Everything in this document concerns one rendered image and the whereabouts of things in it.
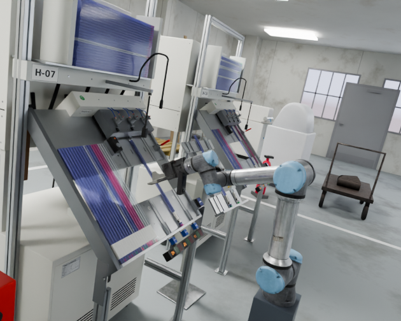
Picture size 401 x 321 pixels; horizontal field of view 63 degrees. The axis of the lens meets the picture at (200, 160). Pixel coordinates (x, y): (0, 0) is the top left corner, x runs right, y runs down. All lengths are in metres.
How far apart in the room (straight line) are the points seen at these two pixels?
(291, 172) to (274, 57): 9.47
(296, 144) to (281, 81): 5.37
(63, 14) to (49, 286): 1.09
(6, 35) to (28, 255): 0.89
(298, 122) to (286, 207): 4.07
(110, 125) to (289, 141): 4.04
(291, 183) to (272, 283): 0.41
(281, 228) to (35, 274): 1.04
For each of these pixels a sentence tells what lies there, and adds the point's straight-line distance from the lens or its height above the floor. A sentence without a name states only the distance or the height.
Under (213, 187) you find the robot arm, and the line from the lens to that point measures 1.47.
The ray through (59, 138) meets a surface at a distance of 1.44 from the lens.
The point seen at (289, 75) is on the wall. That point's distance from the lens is 10.45.
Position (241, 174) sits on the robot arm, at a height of 1.05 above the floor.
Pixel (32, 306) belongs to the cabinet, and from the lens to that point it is 1.72.
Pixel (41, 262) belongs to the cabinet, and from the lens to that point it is 1.57.
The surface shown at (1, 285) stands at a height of 0.78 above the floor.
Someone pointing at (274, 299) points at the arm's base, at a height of 0.57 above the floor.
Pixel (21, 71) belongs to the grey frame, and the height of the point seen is 1.34.
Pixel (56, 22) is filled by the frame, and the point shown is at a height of 1.54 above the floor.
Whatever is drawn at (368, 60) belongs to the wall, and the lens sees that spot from 10.24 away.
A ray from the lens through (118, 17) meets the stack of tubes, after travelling 1.66.
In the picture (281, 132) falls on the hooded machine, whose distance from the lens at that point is 5.36.
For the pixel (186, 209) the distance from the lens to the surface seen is 1.75.
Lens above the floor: 1.42
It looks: 13 degrees down
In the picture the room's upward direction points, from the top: 11 degrees clockwise
